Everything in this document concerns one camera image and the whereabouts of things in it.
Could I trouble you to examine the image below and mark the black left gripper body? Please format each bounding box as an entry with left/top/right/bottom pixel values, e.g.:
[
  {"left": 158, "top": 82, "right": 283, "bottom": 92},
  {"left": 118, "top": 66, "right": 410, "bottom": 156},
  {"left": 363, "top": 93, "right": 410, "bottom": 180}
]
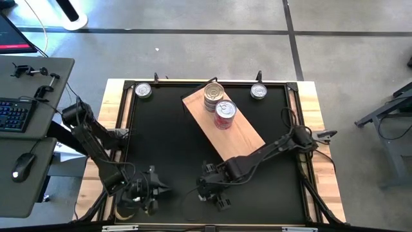
[{"left": 127, "top": 170, "right": 160, "bottom": 207}]

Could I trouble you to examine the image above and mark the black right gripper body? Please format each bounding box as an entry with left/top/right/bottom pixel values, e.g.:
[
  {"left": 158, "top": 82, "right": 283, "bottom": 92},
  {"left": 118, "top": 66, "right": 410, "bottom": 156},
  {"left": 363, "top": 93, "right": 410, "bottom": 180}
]
[{"left": 198, "top": 160, "right": 232, "bottom": 197}]

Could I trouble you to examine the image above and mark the green label seafood can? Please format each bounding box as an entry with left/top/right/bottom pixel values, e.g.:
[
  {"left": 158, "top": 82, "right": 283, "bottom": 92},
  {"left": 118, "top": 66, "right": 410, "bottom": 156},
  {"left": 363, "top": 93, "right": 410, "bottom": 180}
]
[
  {"left": 134, "top": 82, "right": 153, "bottom": 99},
  {"left": 114, "top": 208, "right": 138, "bottom": 222},
  {"left": 250, "top": 82, "right": 268, "bottom": 100}
]

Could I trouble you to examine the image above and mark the wooden shelf with black legs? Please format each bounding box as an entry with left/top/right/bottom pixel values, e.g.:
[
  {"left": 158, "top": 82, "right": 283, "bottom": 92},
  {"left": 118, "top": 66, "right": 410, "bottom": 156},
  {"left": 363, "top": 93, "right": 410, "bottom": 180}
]
[{"left": 180, "top": 76, "right": 267, "bottom": 162}]

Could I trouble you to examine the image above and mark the black table mat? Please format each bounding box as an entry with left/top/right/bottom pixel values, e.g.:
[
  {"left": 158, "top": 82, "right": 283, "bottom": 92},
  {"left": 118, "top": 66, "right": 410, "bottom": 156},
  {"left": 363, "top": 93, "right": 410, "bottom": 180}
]
[{"left": 124, "top": 84, "right": 306, "bottom": 225}]

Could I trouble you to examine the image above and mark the white paper sheet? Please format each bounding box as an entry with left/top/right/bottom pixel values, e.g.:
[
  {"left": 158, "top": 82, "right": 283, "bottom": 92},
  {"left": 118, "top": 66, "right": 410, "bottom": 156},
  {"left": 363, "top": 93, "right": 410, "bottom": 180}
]
[{"left": 53, "top": 140, "right": 88, "bottom": 163}]

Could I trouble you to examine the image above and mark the black desk support beam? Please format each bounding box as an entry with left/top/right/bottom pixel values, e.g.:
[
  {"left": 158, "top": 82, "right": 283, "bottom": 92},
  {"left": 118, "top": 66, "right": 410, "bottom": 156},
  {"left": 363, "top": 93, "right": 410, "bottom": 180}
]
[{"left": 46, "top": 121, "right": 91, "bottom": 156}]

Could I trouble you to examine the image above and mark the black computer mouse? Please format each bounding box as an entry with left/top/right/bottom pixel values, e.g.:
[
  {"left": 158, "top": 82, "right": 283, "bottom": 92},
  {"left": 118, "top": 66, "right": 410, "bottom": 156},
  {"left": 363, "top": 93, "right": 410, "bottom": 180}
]
[{"left": 11, "top": 152, "right": 37, "bottom": 184}]

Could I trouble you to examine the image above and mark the grey desk panel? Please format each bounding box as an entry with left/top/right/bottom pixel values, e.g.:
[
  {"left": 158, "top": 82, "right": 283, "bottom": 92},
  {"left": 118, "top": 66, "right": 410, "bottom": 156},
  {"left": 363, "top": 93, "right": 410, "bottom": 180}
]
[
  {"left": 0, "top": 137, "right": 58, "bottom": 219},
  {"left": 0, "top": 55, "right": 76, "bottom": 140}
]

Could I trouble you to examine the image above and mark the black desk clamp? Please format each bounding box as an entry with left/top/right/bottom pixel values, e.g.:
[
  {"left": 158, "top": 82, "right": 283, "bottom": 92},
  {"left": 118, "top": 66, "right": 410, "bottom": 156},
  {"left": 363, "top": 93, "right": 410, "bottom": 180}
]
[
  {"left": 33, "top": 72, "right": 61, "bottom": 99},
  {"left": 10, "top": 62, "right": 49, "bottom": 79}
]

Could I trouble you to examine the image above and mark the black backlit keyboard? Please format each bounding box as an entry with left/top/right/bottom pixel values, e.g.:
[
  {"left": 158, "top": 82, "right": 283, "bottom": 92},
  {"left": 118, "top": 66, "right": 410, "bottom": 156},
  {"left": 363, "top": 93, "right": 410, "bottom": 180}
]
[{"left": 0, "top": 97, "right": 38, "bottom": 133}]

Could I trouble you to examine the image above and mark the dark grey metal cart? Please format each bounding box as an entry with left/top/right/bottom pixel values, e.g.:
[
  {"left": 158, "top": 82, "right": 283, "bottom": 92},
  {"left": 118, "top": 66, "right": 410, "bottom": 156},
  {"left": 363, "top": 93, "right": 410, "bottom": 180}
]
[{"left": 353, "top": 80, "right": 412, "bottom": 189}]

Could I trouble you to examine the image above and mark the white stand with black pole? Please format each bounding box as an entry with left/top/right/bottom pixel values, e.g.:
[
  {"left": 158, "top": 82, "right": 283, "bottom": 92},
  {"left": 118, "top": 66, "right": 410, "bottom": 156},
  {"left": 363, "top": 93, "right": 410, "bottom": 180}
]
[{"left": 55, "top": 0, "right": 89, "bottom": 32}]

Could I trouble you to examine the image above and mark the black desk monitor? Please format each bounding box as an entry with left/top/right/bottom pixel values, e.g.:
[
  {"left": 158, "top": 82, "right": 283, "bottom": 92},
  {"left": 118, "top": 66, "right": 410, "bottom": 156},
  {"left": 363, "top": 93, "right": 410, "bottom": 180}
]
[{"left": 0, "top": 12, "right": 39, "bottom": 55}]

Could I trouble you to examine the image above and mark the silver metal bracket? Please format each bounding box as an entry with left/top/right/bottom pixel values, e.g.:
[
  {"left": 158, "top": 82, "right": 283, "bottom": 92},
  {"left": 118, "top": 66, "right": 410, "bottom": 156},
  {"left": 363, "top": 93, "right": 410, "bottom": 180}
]
[
  {"left": 101, "top": 224, "right": 140, "bottom": 232},
  {"left": 281, "top": 226, "right": 319, "bottom": 232}
]

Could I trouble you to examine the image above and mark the black diagonal frame strut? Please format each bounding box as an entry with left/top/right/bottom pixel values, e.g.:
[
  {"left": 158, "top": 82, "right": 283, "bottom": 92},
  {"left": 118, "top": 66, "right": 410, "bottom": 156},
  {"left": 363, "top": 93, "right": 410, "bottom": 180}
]
[
  {"left": 299, "top": 175, "right": 346, "bottom": 226},
  {"left": 75, "top": 189, "right": 110, "bottom": 224}
]

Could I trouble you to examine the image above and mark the black arm base cable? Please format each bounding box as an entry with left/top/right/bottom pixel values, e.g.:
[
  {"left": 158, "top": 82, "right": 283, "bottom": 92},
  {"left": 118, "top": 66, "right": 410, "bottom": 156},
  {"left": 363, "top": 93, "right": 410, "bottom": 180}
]
[{"left": 281, "top": 106, "right": 300, "bottom": 130}]

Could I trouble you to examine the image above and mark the thin yellow cable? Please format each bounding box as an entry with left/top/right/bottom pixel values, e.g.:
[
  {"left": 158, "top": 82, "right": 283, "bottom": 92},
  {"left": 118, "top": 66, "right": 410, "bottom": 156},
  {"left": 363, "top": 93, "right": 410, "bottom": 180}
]
[{"left": 23, "top": 0, "right": 49, "bottom": 55}]

